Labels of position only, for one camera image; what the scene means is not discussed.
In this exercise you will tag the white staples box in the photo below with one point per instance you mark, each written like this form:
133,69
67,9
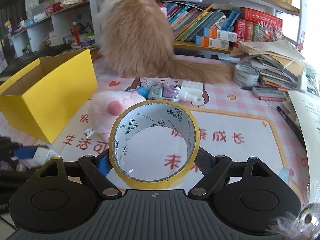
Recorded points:
192,87

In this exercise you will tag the orange white medicine box upper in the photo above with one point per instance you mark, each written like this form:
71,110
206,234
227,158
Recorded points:
220,34

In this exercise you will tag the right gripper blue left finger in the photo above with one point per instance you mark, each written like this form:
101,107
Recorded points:
93,172

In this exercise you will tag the dark blue spray bottle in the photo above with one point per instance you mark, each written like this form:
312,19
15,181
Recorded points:
189,94

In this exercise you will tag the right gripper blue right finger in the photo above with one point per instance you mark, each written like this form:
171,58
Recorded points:
214,169

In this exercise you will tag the white power adapter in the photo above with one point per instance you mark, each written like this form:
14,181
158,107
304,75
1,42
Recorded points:
43,155

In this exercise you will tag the white green lid jar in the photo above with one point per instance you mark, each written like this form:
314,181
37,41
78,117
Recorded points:
90,38

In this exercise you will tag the orange fluffy cat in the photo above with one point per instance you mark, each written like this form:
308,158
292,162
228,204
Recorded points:
137,41

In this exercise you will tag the grey purple toy truck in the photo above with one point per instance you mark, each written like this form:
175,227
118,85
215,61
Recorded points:
163,92

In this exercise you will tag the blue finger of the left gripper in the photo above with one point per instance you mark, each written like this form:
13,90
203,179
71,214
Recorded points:
24,153

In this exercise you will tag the black pen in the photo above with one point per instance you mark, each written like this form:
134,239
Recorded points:
293,126

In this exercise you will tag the orange white medicine box lower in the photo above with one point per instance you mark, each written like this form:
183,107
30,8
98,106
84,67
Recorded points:
211,43

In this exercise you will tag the pink plush pig toy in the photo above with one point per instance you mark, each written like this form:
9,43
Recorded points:
105,107

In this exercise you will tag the yellow cardboard box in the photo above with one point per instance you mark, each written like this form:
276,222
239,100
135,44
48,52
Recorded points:
42,97

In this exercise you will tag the blue plastic wrapper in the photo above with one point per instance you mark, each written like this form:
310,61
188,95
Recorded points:
142,91

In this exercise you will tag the stack of papers and books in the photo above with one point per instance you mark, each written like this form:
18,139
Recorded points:
279,64

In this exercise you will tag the white wooden bookshelf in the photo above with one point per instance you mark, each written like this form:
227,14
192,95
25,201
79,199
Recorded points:
60,22

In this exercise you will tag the orange white medicine box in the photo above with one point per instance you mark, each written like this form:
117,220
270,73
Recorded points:
211,43
220,34

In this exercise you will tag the yellow tape roll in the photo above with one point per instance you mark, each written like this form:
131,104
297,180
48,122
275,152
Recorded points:
153,145

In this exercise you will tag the white paper sheet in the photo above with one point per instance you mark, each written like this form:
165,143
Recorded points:
307,111

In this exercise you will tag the pink checkered tablecloth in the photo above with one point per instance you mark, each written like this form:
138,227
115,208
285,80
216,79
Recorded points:
232,122

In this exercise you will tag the red box on books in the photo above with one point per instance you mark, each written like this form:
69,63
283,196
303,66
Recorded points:
256,16

